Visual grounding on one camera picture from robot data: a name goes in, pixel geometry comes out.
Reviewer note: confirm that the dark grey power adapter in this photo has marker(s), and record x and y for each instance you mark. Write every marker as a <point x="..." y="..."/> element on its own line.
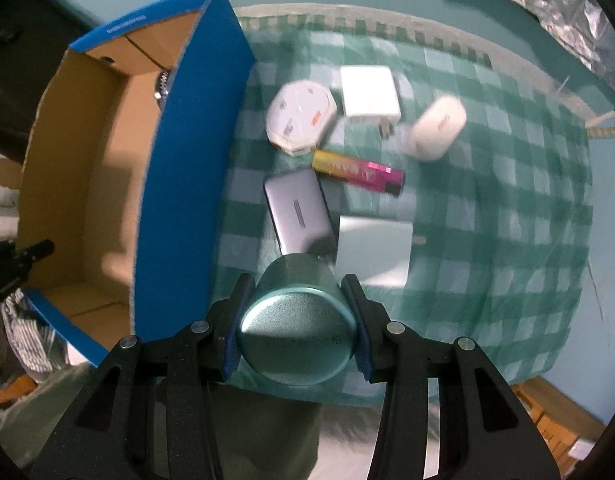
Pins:
<point x="300" y="210"/>

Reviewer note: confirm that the teal metal tin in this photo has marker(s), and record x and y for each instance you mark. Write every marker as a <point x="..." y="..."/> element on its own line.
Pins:
<point x="297" y="330"/>

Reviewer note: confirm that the round silver black-rimmed case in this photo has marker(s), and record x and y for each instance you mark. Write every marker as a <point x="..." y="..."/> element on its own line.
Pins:
<point x="163" y="87"/>

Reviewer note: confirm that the white power adapter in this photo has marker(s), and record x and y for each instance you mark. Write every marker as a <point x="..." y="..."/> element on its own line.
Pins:
<point x="375" y="250"/>
<point x="370" y="92"/>

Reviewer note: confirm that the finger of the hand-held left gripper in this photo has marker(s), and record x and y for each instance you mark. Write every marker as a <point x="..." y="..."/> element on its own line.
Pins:
<point x="37" y="250"/>

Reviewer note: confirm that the striped cloth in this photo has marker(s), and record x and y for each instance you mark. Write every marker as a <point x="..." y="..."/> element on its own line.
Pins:
<point x="35" y="340"/>

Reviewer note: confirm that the green checkered tablecloth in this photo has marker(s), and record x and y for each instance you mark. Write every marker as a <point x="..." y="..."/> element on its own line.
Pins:
<point x="487" y="260"/>

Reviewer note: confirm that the dark cloth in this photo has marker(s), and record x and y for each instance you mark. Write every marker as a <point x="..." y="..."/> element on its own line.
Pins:
<point x="22" y="60"/>

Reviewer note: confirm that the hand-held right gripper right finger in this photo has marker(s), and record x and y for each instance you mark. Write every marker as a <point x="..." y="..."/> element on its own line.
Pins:
<point x="361" y="332"/>

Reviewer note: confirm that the blue cardboard box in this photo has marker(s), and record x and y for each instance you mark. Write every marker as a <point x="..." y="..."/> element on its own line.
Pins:
<point x="187" y="160"/>

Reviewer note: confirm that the green clothing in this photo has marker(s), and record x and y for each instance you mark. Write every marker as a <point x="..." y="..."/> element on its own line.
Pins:
<point x="272" y="435"/>

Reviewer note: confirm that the white oval case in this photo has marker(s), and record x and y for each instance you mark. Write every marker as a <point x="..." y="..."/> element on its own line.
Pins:
<point x="437" y="127"/>

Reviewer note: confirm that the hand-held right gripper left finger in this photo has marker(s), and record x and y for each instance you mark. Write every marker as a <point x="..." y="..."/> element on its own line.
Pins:
<point x="232" y="332"/>

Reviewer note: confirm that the silver foil sheet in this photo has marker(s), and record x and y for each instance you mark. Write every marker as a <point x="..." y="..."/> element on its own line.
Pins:
<point x="562" y="0"/>

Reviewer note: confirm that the wooden furniture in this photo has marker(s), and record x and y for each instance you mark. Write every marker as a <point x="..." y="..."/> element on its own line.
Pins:
<point x="562" y="420"/>

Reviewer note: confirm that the pink gold battery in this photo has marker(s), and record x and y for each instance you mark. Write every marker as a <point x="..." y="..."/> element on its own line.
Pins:
<point x="357" y="172"/>

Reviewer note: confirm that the white octagonal box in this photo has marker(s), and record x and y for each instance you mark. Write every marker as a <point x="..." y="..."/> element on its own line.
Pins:
<point x="300" y="117"/>

